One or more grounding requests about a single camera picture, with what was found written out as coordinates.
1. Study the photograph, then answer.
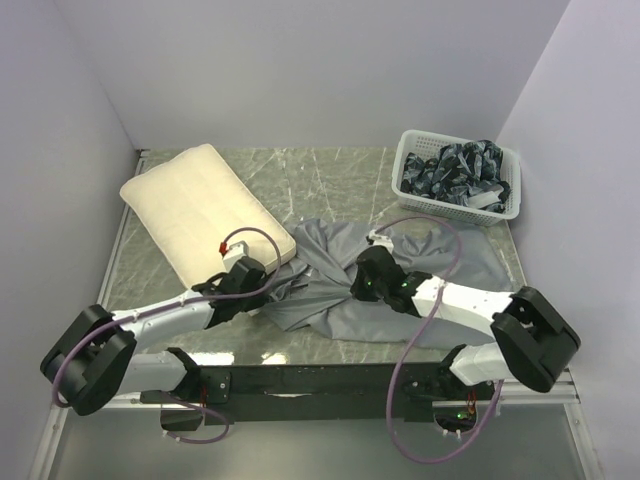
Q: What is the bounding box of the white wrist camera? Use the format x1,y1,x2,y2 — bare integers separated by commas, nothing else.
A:
366,229,394,254
219,241,249,272

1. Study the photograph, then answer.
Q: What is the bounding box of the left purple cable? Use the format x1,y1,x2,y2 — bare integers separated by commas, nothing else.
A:
49,226,282,445

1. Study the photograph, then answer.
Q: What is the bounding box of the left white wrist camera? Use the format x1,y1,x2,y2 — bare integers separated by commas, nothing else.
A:
219,241,249,272

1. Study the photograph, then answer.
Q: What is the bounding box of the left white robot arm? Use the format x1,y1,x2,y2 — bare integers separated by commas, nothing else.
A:
40,256,268,416

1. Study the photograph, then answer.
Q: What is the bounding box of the grey pillowcase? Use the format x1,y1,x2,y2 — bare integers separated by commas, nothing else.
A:
262,219,513,343

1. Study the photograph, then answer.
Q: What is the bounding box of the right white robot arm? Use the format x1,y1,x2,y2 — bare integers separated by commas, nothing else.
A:
351,246,581,399

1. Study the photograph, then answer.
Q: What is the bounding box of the dark patterned cloth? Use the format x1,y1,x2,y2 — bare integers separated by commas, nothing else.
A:
400,140,511,213

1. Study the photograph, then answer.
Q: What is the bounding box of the white plastic basket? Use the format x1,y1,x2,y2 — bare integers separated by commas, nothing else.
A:
391,130,522,226

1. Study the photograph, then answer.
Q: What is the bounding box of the black base bar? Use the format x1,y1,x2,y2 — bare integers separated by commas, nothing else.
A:
141,362,494,424

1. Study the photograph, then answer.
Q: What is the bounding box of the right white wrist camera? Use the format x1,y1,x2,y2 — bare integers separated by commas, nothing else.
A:
366,229,394,254

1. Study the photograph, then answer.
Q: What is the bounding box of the cream white pillow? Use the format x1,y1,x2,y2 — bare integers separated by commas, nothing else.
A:
120,144,296,287

